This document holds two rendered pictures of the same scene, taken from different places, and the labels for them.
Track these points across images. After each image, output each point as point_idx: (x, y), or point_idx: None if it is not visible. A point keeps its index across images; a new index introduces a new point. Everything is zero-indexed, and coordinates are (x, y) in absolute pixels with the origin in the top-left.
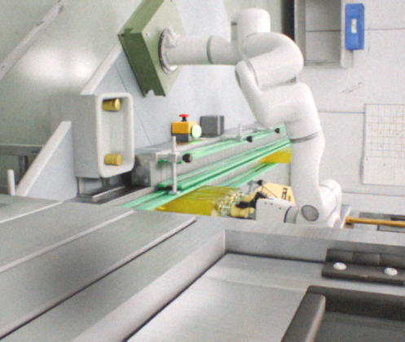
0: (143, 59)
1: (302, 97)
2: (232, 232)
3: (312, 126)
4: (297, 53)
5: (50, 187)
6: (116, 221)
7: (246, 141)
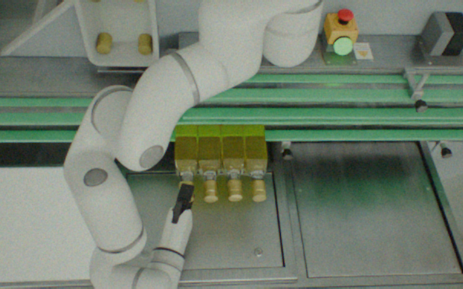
0: None
1: (78, 207)
2: None
3: (93, 238)
4: (121, 151)
5: (57, 43)
6: None
7: (435, 99)
